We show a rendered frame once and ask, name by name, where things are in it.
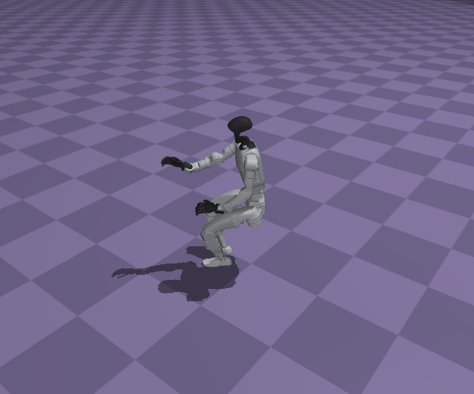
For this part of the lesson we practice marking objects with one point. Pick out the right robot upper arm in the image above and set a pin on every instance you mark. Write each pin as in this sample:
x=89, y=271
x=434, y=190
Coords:
x=229, y=151

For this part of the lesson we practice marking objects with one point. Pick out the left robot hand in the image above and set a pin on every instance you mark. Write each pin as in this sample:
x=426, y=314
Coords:
x=208, y=207

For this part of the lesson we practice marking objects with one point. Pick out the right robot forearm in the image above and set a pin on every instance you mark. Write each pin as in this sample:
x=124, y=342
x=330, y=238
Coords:
x=200, y=165

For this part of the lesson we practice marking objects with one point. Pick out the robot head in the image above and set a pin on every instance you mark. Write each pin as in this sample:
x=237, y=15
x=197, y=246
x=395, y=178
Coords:
x=238, y=125

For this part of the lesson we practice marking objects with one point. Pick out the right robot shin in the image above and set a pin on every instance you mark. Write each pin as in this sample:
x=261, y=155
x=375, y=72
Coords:
x=221, y=235

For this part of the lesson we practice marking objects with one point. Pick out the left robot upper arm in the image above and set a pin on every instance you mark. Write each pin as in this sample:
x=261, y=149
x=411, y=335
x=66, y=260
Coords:
x=250, y=167

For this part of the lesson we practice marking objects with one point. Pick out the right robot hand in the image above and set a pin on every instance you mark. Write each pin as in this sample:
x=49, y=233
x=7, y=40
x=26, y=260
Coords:
x=176, y=162

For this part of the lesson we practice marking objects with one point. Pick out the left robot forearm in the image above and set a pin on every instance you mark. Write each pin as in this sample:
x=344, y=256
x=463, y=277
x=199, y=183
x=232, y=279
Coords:
x=236, y=201

